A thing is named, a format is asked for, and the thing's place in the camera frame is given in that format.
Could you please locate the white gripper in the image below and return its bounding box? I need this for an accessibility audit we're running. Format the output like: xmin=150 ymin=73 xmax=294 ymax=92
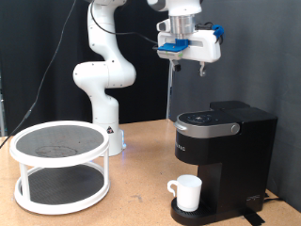
xmin=156 ymin=28 xmax=222 ymax=78

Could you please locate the silver Keurig lid handle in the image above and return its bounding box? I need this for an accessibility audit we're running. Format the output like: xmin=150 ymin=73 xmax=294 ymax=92
xmin=173 ymin=121 xmax=242 ymax=139

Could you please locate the white mug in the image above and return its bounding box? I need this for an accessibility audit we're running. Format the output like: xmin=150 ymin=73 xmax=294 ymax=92
xmin=166 ymin=174 xmax=203 ymax=213

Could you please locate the black Keurig coffee machine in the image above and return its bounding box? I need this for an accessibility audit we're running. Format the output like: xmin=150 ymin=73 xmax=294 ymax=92
xmin=169 ymin=100 xmax=278 ymax=226

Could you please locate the grey backdrop panel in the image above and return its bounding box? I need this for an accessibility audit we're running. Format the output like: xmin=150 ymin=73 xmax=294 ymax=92
xmin=170 ymin=0 xmax=301 ymax=213

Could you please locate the black curtain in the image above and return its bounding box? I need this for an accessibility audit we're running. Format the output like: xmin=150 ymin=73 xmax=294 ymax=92
xmin=0 ymin=0 xmax=174 ymax=137

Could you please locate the white two-tier turntable shelf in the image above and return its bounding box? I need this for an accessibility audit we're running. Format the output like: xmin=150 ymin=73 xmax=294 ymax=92
xmin=8 ymin=121 xmax=111 ymax=216

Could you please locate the black tape strip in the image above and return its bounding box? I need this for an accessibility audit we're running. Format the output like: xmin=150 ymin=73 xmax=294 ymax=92
xmin=241 ymin=208 xmax=266 ymax=226

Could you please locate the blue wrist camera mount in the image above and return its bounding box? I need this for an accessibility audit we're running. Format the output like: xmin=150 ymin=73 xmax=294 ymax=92
xmin=155 ymin=38 xmax=191 ymax=61

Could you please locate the metal frame pole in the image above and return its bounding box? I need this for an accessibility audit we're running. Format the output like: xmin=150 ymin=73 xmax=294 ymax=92
xmin=166 ymin=59 xmax=177 ymax=121

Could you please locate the large blue cable clip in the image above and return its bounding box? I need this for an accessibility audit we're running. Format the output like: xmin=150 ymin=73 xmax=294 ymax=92
xmin=212 ymin=24 xmax=226 ymax=40

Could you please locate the black power cord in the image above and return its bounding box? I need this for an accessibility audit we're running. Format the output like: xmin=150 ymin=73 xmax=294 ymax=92
xmin=262 ymin=191 xmax=285 ymax=203

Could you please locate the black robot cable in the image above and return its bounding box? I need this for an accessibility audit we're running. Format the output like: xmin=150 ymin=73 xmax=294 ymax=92
xmin=0 ymin=0 xmax=159 ymax=150

